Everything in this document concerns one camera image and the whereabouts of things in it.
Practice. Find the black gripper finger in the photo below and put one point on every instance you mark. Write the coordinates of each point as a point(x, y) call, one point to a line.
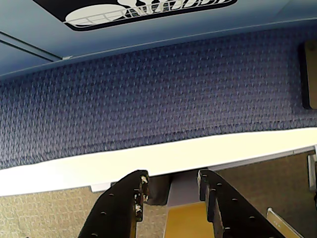
point(116, 213)
point(235, 218)

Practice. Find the yellow flat panel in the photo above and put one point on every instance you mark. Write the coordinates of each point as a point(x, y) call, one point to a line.
point(184, 220)

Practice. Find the light wooden board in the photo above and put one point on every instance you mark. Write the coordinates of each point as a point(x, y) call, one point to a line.
point(311, 74)

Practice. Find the blue toy kitchen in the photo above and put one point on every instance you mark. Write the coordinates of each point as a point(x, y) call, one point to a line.
point(173, 32)

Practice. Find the white metal bracket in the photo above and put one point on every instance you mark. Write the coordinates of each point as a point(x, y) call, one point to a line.
point(282, 224)

